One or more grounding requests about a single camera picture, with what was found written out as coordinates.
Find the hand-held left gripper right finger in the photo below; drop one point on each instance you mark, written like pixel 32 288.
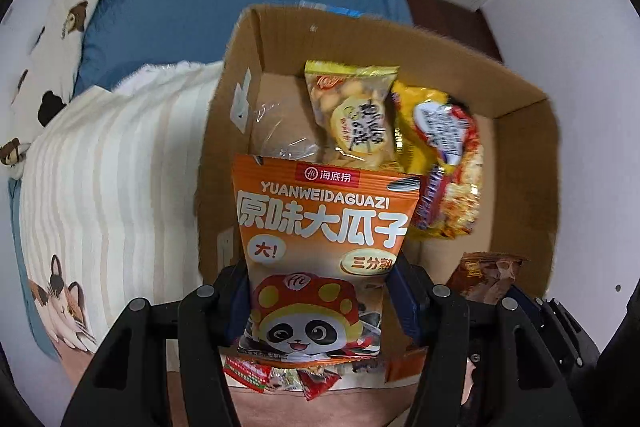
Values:
pixel 402 302

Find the yellow round biscuit packet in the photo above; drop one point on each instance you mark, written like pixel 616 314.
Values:
pixel 350 117

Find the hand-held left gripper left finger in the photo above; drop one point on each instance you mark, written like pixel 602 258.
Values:
pixel 232 307

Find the blue white packet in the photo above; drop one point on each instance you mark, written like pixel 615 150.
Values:
pixel 345 11

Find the brown cardboard box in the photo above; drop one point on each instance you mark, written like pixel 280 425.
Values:
pixel 520 187

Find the yellow red crinkly snack packet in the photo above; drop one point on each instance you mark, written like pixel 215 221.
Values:
pixel 445 132

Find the orange panda print seed packet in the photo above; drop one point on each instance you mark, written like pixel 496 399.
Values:
pixel 320 227

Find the brown white snack packet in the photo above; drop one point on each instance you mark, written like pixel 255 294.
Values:
pixel 480 277

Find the clear plastic bag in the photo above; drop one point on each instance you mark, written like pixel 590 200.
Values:
pixel 280 127

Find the striped cat print blanket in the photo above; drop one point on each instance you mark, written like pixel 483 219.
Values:
pixel 110 187

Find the small red candy packet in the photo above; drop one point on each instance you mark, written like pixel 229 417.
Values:
pixel 317 384

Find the red green snack packet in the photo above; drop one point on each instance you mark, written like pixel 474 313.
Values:
pixel 245 372

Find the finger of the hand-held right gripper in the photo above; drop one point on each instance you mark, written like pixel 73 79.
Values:
pixel 525 299
pixel 565 332

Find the white bear print pillow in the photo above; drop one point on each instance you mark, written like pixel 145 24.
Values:
pixel 55 47

